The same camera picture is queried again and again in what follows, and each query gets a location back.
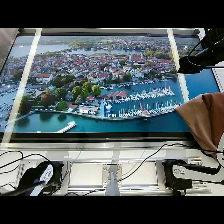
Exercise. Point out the brown garment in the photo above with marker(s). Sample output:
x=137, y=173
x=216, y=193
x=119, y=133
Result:
x=215, y=116

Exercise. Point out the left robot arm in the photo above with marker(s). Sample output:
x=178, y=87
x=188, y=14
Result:
x=36, y=176

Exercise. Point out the silver frame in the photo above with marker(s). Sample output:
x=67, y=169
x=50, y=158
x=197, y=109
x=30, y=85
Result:
x=113, y=156

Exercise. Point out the tan garment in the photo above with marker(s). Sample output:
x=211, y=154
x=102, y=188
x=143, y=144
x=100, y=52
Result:
x=193, y=116

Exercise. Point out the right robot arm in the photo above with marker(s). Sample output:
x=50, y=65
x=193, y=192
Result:
x=210, y=50

